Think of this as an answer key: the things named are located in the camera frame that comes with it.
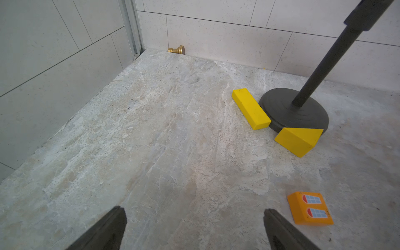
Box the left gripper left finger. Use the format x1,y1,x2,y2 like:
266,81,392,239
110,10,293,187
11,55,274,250
67,206,127,250

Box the brass wall fitting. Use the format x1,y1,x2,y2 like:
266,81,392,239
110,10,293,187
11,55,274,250
167,45,185,55

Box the yellow triangular block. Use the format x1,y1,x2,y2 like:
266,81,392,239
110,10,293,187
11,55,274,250
275,128,324,158

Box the black microphone stand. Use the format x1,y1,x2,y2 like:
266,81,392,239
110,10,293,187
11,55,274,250
258,0,394,133

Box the small orange object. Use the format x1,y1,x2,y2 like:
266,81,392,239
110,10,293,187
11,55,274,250
287,192,334,226

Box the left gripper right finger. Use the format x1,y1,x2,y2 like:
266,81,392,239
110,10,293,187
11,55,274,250
264,209,320,250

